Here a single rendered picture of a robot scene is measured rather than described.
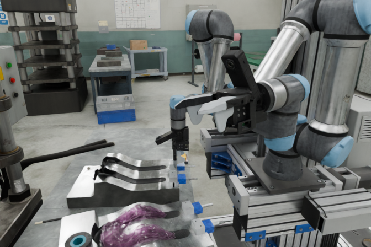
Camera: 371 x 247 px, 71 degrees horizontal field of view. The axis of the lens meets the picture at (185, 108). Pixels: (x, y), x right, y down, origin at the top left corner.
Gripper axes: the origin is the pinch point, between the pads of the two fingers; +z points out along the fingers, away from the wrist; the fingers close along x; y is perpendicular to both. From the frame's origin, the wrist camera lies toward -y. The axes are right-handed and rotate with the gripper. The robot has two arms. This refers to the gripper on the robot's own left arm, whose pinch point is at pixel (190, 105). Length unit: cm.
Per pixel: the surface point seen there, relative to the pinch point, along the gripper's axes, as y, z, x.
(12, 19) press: -77, -9, 462
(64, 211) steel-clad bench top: 55, 15, 79
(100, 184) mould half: 44, 1, 70
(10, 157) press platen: 30, 30, 96
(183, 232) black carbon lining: 57, -17, 34
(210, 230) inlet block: 57, -25, 28
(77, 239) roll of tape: 46, 17, 43
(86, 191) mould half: 49, 5, 78
